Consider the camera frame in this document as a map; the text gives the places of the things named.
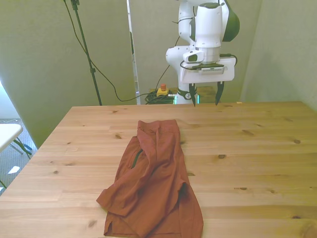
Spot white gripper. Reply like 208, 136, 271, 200
179, 57, 235, 108

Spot rust orange shorts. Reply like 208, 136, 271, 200
96, 119, 204, 238

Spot yellow emergency stop box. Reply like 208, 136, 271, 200
156, 84, 170, 98

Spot black tripod pole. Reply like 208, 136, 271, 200
70, 0, 103, 106

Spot white folding table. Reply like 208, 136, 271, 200
0, 123, 33, 161

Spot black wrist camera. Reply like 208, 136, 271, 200
190, 63, 228, 74

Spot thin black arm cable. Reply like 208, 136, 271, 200
172, 16, 238, 71

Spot coiled dark cable bundle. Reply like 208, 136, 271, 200
144, 92, 178, 105

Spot white door frame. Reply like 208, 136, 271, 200
126, 0, 141, 105

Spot black tripod cable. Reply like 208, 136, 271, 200
63, 0, 159, 103

